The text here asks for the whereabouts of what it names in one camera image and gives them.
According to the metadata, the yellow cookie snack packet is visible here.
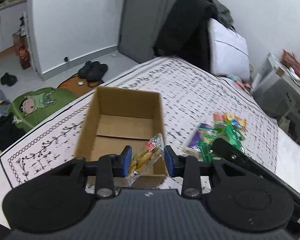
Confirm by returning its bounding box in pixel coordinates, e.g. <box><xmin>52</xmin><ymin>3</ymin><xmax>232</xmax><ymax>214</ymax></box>
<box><xmin>126</xmin><ymin>133</ymin><xmax>164</xmax><ymax>185</ymax></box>

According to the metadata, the purple wafer snack pack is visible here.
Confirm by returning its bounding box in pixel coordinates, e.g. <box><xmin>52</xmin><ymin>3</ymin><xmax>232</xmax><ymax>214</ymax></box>
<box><xmin>182</xmin><ymin>123</ymin><xmax>215</xmax><ymax>159</ymax></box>

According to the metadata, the green snack packet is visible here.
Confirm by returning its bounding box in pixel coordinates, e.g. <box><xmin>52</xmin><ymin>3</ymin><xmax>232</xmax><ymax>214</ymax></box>
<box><xmin>198</xmin><ymin>122</ymin><xmax>245</xmax><ymax>163</ymax></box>

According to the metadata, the orange snack packet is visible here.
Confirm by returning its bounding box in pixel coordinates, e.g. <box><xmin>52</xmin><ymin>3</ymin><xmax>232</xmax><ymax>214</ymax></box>
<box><xmin>223</xmin><ymin>112</ymin><xmax>247</xmax><ymax>131</ymax></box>

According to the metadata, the open cardboard box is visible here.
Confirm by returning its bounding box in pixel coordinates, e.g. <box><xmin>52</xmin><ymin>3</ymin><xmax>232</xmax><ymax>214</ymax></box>
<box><xmin>74</xmin><ymin>86</ymin><xmax>169</xmax><ymax>189</ymax></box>

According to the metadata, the patterned white bed blanket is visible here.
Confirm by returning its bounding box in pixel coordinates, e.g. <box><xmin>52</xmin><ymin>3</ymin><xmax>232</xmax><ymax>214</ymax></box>
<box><xmin>0</xmin><ymin>57</ymin><xmax>279</xmax><ymax>195</ymax></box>

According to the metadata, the white desk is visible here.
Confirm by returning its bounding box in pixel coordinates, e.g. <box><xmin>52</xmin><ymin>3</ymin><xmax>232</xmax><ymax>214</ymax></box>
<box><xmin>251</xmin><ymin>53</ymin><xmax>300</xmax><ymax>143</ymax></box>

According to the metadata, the pair of black slippers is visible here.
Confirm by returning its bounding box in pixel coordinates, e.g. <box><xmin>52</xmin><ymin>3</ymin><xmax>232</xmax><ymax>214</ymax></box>
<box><xmin>77</xmin><ymin>61</ymin><xmax>108</xmax><ymax>82</ymax></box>

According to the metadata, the white pillow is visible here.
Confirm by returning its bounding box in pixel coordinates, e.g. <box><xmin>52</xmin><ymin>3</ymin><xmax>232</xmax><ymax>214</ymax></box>
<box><xmin>208</xmin><ymin>18</ymin><xmax>250</xmax><ymax>81</ymax></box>

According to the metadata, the red woven basket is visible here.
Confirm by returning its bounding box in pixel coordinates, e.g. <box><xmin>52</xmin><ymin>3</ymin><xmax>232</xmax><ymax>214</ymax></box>
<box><xmin>281</xmin><ymin>50</ymin><xmax>300</xmax><ymax>75</ymax></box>

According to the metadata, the green cartoon floor mat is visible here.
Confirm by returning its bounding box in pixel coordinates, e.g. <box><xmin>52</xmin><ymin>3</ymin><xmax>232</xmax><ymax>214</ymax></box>
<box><xmin>9</xmin><ymin>87</ymin><xmax>77</xmax><ymax>132</ymax></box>

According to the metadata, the black jacket on chair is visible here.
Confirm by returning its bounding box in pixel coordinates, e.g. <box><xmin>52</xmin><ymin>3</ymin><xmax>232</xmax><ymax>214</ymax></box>
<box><xmin>153</xmin><ymin>0</ymin><xmax>215</xmax><ymax>72</ymax></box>

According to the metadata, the dark soda bottle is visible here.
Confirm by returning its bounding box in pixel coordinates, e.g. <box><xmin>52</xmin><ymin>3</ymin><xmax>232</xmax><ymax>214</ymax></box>
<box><xmin>19</xmin><ymin>43</ymin><xmax>31</xmax><ymax>70</ymax></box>

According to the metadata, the grey knit garment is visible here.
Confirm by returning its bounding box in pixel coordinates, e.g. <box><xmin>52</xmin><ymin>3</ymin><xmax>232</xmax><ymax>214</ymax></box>
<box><xmin>203</xmin><ymin>0</ymin><xmax>236</xmax><ymax>31</ymax></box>

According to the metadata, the black shoe on floor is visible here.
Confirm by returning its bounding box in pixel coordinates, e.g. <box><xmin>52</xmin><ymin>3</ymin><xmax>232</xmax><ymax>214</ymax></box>
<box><xmin>0</xmin><ymin>73</ymin><xmax>18</xmax><ymax>87</ymax></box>

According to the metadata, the grey door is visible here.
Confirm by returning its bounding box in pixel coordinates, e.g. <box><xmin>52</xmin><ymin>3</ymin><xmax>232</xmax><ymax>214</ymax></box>
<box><xmin>118</xmin><ymin>0</ymin><xmax>176</xmax><ymax>63</ymax></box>

